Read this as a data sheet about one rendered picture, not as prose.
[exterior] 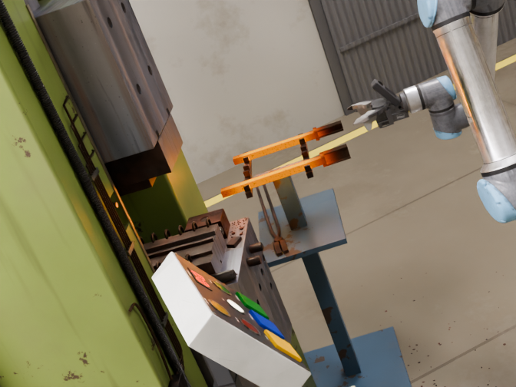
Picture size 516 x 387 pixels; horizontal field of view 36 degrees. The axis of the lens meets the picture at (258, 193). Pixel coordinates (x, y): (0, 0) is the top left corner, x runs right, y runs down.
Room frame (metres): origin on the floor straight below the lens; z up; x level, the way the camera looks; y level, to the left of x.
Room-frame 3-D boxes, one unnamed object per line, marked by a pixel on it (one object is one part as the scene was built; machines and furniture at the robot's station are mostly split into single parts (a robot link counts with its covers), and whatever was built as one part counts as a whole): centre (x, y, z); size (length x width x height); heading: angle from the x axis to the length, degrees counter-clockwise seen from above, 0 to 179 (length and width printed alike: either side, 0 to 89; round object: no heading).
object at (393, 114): (2.55, -0.54, 0.97); 0.12 x 0.08 x 0.09; 82
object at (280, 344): (1.40, 0.07, 1.01); 0.07 x 0.05 x 0.07; 12
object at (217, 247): (2.09, 0.37, 0.96); 0.42 x 0.20 x 0.09; 77
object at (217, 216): (2.23, 0.19, 0.95); 0.12 x 0.09 x 0.07; 77
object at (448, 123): (2.53, -0.72, 0.86); 0.12 x 0.09 x 0.12; 91
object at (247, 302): (1.60, 0.11, 1.01); 0.07 x 0.05 x 0.07; 12
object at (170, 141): (2.09, 0.37, 1.32); 0.42 x 0.20 x 0.10; 77
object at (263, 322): (1.50, 0.09, 1.01); 0.07 x 0.05 x 0.07; 12
